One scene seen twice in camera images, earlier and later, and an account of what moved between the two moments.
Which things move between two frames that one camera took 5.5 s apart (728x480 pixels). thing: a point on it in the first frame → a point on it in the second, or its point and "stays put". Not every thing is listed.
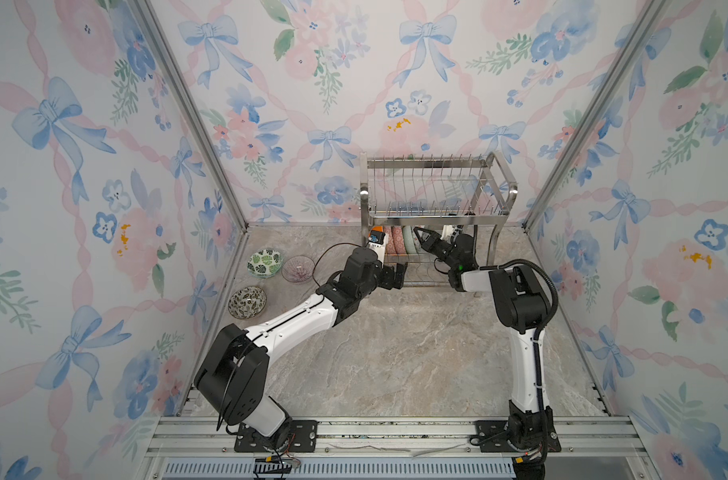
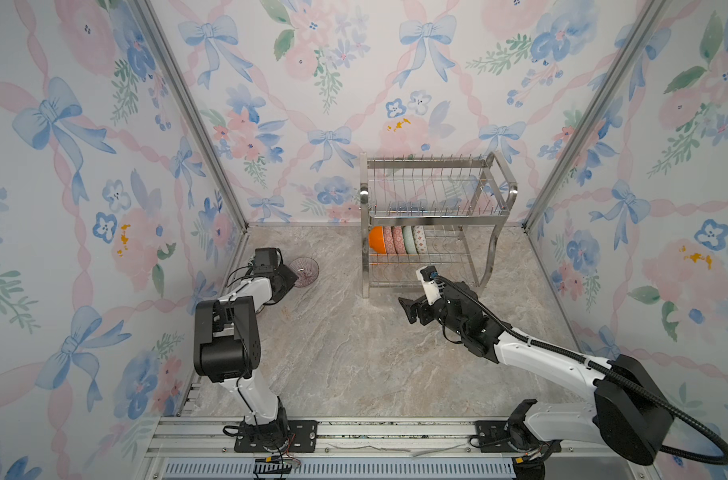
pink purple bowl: (390, 246) stays put
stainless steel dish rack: (419, 199) stays put
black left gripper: (398, 280) → (291, 276)
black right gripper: (431, 243) → (410, 312)
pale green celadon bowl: (409, 240) stays put
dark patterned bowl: (399, 240) stays put
